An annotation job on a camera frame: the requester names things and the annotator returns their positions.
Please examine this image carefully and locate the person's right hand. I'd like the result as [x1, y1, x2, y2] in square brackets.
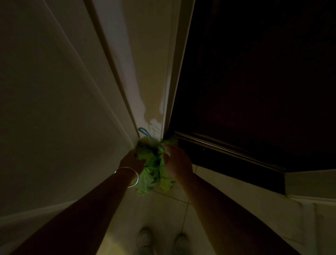
[162, 145, 194, 182]

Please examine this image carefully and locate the person's left hand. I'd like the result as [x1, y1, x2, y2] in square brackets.
[118, 148, 145, 177]

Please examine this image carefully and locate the green plastic bag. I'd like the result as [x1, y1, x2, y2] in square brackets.
[134, 137, 179, 196]

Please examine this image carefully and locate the person's right forearm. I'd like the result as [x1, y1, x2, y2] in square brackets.
[181, 172, 302, 255]

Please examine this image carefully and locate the person's left forearm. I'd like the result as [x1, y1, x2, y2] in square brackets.
[10, 169, 139, 255]

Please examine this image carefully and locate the metal door threshold strip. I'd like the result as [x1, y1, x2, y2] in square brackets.
[174, 131, 288, 172]

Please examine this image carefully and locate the person's left white shoe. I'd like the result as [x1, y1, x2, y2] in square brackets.
[136, 228, 153, 255]

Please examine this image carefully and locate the person's white shoe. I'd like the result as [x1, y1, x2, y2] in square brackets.
[136, 228, 153, 255]
[172, 234, 191, 255]

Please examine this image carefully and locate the person's right white shoe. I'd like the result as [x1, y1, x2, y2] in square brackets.
[172, 234, 191, 255]

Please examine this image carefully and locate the white door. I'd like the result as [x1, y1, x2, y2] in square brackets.
[0, 0, 140, 255]

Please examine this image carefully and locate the silver bangle bracelet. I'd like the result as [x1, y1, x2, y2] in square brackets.
[114, 167, 139, 188]

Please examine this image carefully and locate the blue drawstring cord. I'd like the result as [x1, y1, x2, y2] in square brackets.
[138, 127, 153, 139]

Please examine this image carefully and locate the white door frame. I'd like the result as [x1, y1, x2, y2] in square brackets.
[92, 0, 196, 143]

